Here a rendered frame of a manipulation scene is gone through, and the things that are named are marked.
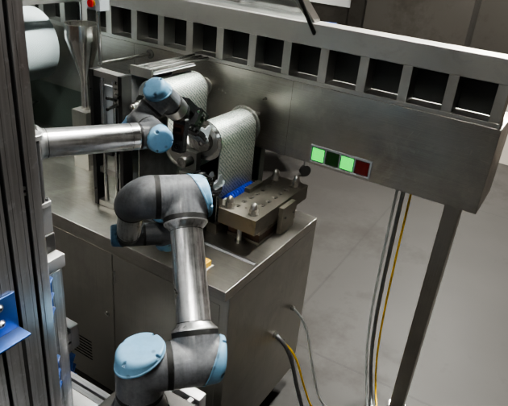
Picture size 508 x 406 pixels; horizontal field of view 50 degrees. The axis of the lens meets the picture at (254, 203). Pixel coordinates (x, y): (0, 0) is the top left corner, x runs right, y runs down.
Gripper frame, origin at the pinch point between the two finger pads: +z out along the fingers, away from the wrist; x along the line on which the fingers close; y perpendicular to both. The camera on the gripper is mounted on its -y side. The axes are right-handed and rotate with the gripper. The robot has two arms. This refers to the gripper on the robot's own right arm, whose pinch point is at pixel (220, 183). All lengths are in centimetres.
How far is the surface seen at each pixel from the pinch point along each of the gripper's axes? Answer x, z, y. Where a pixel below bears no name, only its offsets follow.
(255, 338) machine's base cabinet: -26, -8, -54
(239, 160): -0.3, 11.6, 5.6
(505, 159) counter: -58, 432, -103
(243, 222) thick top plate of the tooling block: -14.9, -6.5, -8.3
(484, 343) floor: -99, 124, -109
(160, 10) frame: 56, 30, 51
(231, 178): -0.3, 6.9, -0.2
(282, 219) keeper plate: -22.0, 10.2, -11.4
